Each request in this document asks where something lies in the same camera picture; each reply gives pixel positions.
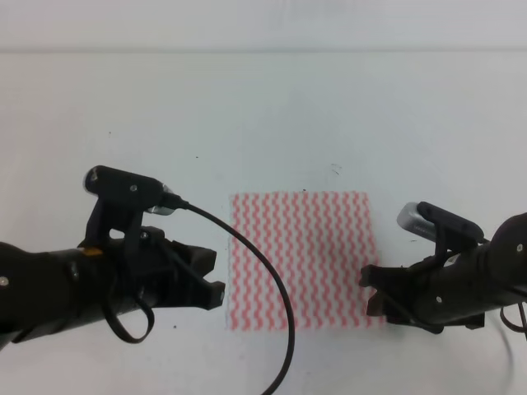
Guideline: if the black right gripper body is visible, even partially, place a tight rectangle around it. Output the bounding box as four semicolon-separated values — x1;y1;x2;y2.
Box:
394;243;494;333

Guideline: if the black camera cable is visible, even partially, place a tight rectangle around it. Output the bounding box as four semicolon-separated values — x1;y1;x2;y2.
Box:
102;196;296;395
499;300;527;342

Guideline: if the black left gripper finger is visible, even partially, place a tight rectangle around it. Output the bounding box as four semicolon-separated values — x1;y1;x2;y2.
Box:
181;244;217;277
181;277;226;309

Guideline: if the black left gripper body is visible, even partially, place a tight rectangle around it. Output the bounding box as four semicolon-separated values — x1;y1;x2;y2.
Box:
98;228;194;317

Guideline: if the black left camera cable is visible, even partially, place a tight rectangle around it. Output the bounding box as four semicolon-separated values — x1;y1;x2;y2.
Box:
102;196;296;395

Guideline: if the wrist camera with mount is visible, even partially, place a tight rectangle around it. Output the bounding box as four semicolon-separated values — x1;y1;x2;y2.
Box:
397;202;488;265
81;165;181;252

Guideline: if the pink white striped towel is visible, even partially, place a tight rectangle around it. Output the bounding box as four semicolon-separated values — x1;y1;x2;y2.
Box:
226;192;385;331

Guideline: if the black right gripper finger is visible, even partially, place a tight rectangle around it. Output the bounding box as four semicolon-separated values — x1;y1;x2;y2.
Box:
366;290;398;323
359;265;406;287

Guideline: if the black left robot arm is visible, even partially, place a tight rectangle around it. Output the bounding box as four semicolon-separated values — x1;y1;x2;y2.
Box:
1;227;225;346

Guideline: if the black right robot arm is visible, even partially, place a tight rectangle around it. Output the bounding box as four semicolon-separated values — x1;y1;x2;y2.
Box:
359;214;526;334

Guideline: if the black right camera cable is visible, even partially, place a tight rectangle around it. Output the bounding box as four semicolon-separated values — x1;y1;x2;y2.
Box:
499;300;527;342

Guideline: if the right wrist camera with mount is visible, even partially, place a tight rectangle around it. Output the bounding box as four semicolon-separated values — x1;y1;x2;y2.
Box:
397;202;488;265

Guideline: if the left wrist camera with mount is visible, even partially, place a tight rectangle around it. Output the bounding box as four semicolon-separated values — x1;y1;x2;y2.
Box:
81;165;181;252

